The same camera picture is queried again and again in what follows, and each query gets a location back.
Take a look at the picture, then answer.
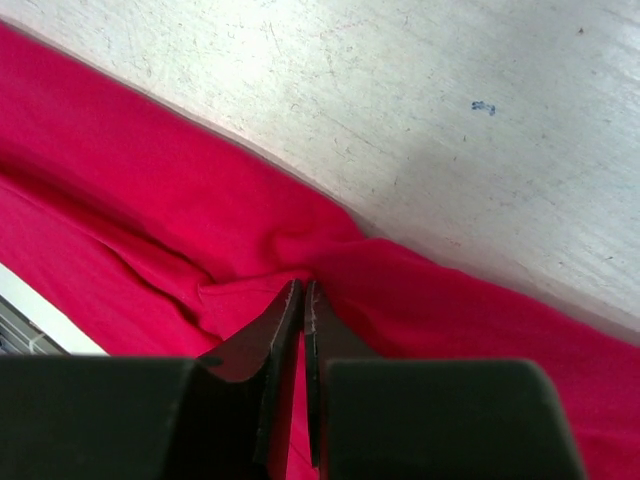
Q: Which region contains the aluminium table edge rail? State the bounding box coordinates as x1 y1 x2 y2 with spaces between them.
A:
0 297 68 355

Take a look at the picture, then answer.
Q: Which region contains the red t shirt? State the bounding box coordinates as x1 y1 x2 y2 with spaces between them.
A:
1 26 639 479

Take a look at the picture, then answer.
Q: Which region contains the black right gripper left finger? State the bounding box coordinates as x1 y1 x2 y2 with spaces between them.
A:
1 280 303 479

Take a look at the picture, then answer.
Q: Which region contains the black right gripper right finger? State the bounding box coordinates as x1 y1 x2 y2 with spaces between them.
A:
304 282 586 479

